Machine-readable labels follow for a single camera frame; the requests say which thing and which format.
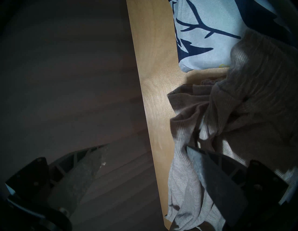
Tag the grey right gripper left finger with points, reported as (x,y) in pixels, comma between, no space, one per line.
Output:
(76,177)

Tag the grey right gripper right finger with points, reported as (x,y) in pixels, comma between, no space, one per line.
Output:
(221,186)

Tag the light wooden table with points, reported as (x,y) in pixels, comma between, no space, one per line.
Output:
(156,69)

